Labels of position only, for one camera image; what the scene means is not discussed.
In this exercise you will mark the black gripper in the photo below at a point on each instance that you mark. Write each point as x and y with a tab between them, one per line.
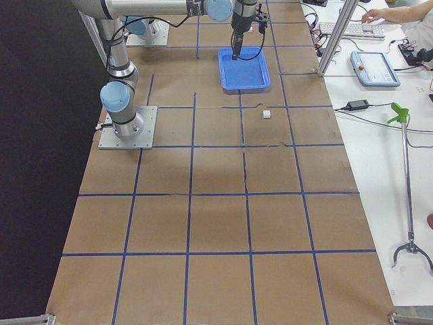
242	22

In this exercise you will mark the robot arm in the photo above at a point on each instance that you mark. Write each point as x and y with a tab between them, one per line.
128	121
109	10

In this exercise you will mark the blue plastic tray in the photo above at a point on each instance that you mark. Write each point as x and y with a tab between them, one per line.
250	75

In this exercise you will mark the person's hand at keyboard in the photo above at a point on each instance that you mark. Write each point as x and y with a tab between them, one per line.
373	15

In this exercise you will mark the white keyboard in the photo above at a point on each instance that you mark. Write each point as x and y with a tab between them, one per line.
360	31

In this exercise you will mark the teach pendant tablet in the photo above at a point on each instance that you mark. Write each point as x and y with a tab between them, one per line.
373	69

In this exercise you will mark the black power adapter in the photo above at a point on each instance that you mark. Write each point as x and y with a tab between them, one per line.
357	105

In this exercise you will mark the brown paper table cover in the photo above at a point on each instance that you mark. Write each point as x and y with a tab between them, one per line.
230	218

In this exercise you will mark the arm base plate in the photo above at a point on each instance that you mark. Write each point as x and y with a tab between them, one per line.
147	34
139	133

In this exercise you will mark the aluminium frame post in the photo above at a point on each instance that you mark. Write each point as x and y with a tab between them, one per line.
339	28

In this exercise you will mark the green handled reacher grabber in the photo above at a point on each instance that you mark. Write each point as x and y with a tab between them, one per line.
410	246

